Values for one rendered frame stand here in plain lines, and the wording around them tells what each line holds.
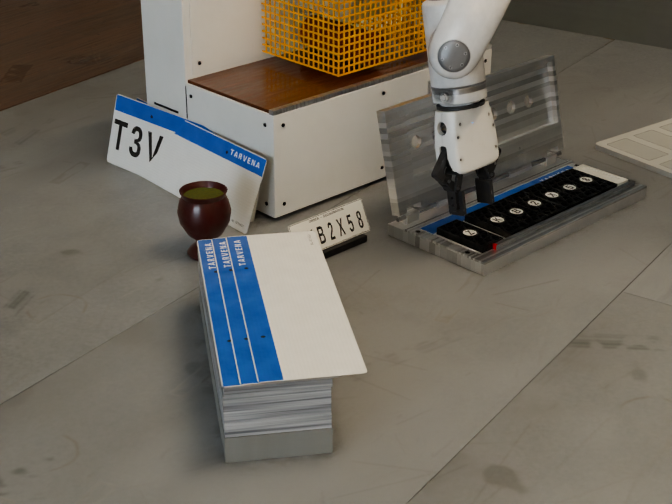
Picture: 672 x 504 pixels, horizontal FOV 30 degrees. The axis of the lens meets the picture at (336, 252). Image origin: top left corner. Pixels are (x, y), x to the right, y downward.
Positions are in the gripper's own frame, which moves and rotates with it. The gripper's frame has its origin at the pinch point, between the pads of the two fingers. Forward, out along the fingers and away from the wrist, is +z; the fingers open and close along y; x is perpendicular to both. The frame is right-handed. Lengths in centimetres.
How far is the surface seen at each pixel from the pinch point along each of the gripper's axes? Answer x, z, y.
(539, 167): 12.5, 4.6, 32.7
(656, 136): 8, 6, 64
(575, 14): 141, 9, 218
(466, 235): 0.8, 5.8, -1.2
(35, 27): 158, -24, 19
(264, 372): -19, 2, -60
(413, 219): 11.8, 4.3, -1.5
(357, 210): 16.6, 1.0, -9.3
